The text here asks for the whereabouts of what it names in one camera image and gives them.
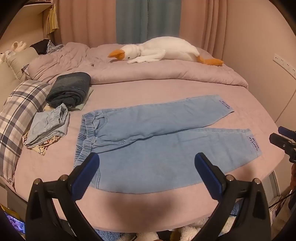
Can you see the light blue denim shorts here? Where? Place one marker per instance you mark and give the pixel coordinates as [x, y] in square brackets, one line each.
[46, 125]

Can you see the teal curtain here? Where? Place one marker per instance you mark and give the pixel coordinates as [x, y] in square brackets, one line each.
[131, 18]

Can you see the wall power strip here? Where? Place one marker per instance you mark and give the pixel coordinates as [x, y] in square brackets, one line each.
[284, 63]

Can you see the plaid pillow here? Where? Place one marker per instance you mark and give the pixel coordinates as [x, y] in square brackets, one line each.
[16, 115]

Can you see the yellow pleated cloth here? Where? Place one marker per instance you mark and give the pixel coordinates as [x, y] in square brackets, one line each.
[52, 20]

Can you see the white headboard shelf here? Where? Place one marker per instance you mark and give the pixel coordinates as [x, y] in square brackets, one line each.
[41, 5]

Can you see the dark crumpled clothes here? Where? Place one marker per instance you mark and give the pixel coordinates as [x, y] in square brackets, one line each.
[40, 46]

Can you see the cream patterned cloth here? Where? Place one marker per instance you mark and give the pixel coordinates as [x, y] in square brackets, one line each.
[41, 148]

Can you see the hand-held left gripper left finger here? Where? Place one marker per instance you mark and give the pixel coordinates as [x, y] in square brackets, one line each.
[86, 176]

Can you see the blue plaid shirt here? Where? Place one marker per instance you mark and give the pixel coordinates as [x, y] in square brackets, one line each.
[54, 47]

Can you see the large beige pillow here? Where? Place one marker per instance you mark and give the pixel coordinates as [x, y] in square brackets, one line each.
[8, 78]

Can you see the pink duvet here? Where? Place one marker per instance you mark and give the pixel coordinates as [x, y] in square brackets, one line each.
[161, 74]

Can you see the white goose plush toy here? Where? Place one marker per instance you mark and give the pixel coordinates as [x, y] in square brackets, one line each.
[166, 48]

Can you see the white fluffy slipper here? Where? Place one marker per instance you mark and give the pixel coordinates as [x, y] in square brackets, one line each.
[192, 231]

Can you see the white bunny plush toy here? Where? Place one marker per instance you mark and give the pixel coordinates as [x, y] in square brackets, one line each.
[18, 46]

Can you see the light blue denim pants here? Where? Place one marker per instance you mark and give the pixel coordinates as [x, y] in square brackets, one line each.
[161, 150]

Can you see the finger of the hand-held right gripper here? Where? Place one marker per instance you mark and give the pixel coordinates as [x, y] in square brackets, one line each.
[286, 131]
[281, 141]

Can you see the small beige pillow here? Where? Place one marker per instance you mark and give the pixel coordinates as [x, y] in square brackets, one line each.
[20, 60]

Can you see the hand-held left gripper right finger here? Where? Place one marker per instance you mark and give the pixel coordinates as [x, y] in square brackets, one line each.
[209, 178]

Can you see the white and grey plush toy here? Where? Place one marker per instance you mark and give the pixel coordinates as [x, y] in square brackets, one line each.
[4, 56]

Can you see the folded dark jeans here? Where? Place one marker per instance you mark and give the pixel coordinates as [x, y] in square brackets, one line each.
[69, 88]

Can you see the smartphone with lit screen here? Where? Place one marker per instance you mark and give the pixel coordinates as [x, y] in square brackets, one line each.
[15, 223]

